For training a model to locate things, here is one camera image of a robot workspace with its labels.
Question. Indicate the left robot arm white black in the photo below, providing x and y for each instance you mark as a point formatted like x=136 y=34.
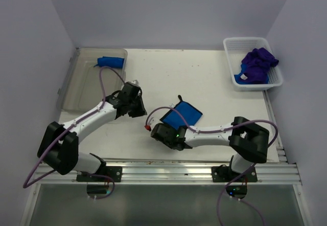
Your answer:
x=59 y=147

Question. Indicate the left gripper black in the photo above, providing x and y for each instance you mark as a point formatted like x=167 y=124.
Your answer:
x=141 y=111

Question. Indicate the blue towel in basket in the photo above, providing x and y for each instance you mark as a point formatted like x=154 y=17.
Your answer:
x=251 y=75

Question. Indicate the grey towel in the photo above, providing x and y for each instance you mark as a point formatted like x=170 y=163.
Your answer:
x=190 y=113

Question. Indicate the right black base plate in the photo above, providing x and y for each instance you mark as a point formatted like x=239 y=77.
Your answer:
x=224 y=174

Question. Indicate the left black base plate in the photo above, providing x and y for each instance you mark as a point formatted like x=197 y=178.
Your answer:
x=114 y=172

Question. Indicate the aluminium rail frame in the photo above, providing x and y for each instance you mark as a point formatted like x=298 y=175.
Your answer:
x=146 y=161

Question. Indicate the blue towel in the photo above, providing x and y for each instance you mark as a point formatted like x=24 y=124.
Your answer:
x=251 y=75
x=113 y=62

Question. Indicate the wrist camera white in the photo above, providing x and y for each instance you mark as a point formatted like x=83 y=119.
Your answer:
x=135 y=82
x=151 y=123

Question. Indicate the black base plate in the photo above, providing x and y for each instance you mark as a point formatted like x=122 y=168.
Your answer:
x=114 y=172
x=224 y=174

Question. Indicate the clear plastic bin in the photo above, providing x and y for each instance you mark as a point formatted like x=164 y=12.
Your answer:
x=81 y=90

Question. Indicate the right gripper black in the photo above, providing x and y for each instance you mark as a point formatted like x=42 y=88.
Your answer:
x=166 y=126

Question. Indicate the purple towel in basket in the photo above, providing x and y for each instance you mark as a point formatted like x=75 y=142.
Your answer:
x=260 y=57

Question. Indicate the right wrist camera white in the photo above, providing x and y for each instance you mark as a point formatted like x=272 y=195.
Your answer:
x=151 y=123

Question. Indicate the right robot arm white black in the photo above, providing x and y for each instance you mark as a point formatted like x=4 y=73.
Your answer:
x=248 y=139

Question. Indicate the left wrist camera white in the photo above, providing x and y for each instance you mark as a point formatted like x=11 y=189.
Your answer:
x=135 y=82

